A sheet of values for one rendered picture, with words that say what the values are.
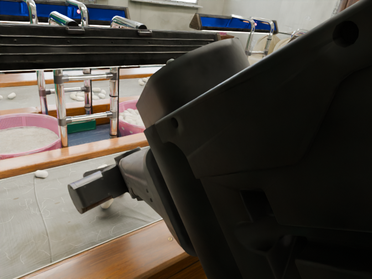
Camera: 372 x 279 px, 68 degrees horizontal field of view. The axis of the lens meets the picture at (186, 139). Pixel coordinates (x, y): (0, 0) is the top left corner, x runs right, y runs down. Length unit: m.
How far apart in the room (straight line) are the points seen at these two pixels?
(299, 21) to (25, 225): 5.79
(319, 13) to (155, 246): 5.55
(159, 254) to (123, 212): 0.16
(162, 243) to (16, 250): 0.27
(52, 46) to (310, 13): 5.58
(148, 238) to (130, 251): 0.04
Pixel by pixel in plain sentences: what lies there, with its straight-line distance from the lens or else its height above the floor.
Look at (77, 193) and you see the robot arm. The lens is 0.50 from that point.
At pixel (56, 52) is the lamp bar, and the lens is 0.59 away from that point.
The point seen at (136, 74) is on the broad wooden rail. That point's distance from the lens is 1.60.
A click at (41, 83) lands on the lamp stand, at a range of 1.04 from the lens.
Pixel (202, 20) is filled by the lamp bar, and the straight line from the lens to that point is 1.47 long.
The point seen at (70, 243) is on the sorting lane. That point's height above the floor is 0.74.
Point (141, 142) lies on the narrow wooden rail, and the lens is 0.89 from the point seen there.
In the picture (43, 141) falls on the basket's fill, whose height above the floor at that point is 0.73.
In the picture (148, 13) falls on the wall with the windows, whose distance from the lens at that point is 6.35.
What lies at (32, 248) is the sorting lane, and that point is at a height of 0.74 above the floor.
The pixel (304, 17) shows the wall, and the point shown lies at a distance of 6.01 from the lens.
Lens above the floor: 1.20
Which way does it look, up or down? 28 degrees down
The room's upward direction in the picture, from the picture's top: 8 degrees clockwise
